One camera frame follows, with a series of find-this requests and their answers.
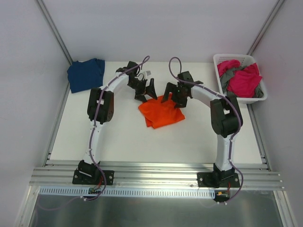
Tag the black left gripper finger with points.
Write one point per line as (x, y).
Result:
(150, 90)
(140, 98)

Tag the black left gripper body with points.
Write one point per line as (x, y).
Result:
(144, 89)

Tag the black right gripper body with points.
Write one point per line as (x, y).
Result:
(175, 92)

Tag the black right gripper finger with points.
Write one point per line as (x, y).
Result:
(182, 104)
(170, 88)

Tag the orange t shirt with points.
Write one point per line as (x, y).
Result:
(158, 114)

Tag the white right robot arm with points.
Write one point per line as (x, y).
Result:
(226, 122)

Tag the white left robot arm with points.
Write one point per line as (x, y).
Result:
(100, 111)

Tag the grey t shirt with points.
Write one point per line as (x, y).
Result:
(227, 80)

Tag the blue folded t shirt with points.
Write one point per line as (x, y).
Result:
(86, 75)

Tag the pink t shirt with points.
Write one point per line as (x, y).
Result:
(243, 80)

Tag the white plastic basket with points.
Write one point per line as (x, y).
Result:
(239, 75)

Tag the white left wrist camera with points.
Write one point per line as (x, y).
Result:
(147, 73)

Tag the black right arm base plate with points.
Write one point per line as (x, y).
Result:
(213, 180)

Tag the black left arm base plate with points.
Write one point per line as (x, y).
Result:
(80, 178)

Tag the aluminium front mounting rail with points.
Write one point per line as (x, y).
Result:
(156, 175)

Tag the white slotted cable duct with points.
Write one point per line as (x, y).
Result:
(129, 192)

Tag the right corner aluminium post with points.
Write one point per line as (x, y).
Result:
(266, 25)

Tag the corner aluminium post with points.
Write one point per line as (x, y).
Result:
(50, 22)
(266, 25)

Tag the left corner aluminium post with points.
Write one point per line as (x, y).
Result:
(50, 22)

